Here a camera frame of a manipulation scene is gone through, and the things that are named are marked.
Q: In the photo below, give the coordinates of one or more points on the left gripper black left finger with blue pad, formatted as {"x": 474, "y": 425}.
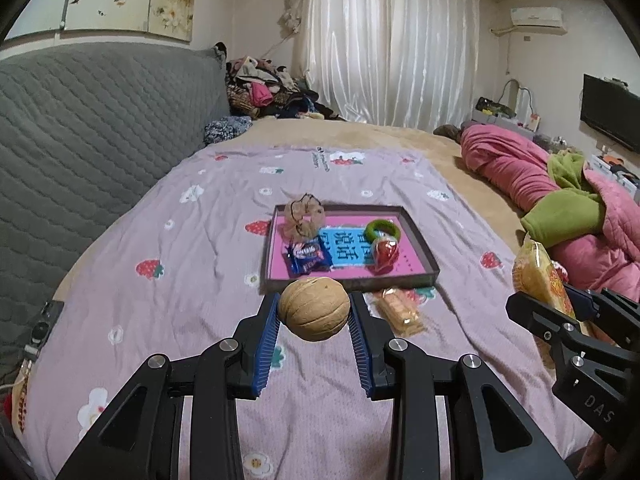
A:
{"x": 138, "y": 435}

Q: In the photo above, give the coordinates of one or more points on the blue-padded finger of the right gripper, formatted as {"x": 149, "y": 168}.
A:
{"x": 585, "y": 303}

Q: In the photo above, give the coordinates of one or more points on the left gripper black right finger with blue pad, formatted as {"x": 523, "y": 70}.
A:
{"x": 490, "y": 434}

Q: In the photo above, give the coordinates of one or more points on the yellow packaged pastry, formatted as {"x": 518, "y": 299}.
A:
{"x": 535, "y": 275}

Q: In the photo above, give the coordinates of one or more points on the clear packet of biscuits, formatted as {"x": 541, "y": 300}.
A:
{"x": 400, "y": 310}

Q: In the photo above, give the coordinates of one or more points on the tan walnut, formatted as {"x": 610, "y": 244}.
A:
{"x": 314, "y": 309}

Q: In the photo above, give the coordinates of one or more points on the person's hand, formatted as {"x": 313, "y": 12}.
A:
{"x": 597, "y": 460}

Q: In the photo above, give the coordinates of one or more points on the pink quilt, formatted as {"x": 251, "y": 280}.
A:
{"x": 518, "y": 167}

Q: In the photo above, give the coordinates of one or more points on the green blanket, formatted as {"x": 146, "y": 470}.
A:
{"x": 575, "y": 209}

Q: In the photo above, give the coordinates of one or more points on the black device at bedside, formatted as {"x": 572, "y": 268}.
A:
{"x": 40, "y": 333}

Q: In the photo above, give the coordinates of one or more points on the pink strawberry bed sheet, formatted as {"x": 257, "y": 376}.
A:
{"x": 180, "y": 270}

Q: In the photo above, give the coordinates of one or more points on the black television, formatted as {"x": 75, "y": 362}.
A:
{"x": 612, "y": 110}

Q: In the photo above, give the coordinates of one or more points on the red wrapped candy in tray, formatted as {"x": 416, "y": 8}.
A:
{"x": 385, "y": 252}

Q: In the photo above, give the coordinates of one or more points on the blue snack packet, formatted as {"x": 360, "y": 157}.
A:
{"x": 308, "y": 256}

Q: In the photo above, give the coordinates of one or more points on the dark tray pink bottom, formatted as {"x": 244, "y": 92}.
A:
{"x": 343, "y": 236}

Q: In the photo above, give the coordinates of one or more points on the beige frilly scrunchie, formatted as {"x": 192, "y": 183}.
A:
{"x": 303, "y": 219}

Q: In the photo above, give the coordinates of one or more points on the white air conditioner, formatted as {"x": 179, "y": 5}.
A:
{"x": 539, "y": 19}

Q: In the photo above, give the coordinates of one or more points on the grey quilted headboard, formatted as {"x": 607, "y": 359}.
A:
{"x": 86, "y": 131}

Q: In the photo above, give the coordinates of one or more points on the blue patterned cloth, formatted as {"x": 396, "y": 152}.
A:
{"x": 226, "y": 128}

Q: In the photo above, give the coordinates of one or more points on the white curtain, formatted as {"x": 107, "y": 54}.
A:
{"x": 401, "y": 63}

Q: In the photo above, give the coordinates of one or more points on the pile of clothes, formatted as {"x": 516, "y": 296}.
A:
{"x": 256, "y": 88}

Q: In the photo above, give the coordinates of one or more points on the flower wall painting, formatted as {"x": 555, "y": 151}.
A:
{"x": 167, "y": 18}

